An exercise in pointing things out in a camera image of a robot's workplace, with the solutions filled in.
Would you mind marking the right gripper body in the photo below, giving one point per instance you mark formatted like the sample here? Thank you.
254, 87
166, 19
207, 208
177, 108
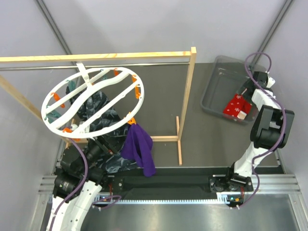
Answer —
247, 84

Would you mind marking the red snowflake sock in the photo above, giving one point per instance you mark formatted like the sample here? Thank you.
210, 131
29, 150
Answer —
238, 107

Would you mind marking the orange front clip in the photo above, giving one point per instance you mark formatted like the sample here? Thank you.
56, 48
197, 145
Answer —
69, 131

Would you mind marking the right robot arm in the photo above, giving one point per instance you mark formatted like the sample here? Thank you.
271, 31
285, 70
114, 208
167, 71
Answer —
270, 130

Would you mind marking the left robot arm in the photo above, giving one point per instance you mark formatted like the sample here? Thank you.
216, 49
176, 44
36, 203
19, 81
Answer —
80, 185

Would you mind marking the orange clip right bar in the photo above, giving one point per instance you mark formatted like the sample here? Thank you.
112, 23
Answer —
136, 88

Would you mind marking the orange clip holding purple sock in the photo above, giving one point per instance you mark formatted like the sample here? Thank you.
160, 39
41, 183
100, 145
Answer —
132, 121

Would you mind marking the orange clip upper right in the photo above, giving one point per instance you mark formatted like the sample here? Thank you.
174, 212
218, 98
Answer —
116, 72

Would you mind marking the white round clip hanger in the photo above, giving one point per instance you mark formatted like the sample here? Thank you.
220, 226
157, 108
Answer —
78, 108

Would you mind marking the orange clip left rim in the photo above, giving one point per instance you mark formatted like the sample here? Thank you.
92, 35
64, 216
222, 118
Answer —
57, 98

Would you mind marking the teal clip front left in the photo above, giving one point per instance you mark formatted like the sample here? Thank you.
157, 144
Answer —
53, 115

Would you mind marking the grey plastic bin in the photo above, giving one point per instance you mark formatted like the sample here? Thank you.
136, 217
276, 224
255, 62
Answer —
228, 75

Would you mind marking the purple sock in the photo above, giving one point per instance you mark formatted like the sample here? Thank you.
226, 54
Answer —
138, 147

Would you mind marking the dark shark print cloth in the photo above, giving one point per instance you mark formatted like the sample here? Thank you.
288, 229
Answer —
105, 153

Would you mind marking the metal rack rod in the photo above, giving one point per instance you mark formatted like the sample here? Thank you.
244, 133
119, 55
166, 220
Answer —
87, 66

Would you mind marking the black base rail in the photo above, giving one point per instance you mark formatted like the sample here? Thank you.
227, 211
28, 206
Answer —
171, 183

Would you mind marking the wooden clothes rack frame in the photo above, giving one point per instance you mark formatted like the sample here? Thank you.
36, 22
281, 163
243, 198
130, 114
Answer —
80, 58

